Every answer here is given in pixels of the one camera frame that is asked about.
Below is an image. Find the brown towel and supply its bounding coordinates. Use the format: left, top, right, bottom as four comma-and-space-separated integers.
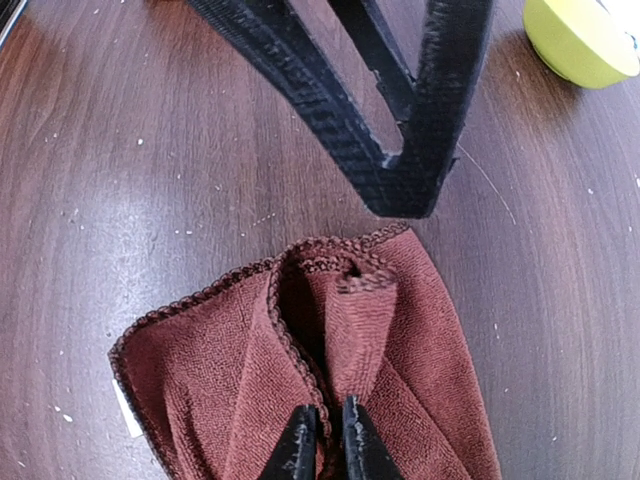
109, 223, 501, 479

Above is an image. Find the green plastic bowl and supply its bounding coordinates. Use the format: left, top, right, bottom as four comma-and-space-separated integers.
522, 0, 639, 90

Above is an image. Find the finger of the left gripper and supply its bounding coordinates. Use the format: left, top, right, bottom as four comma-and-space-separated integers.
193, 1, 493, 219

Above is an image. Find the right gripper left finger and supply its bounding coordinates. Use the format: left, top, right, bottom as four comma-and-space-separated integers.
262, 405, 318, 480

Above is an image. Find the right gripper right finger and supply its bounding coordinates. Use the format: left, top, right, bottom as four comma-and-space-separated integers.
342, 395, 403, 480

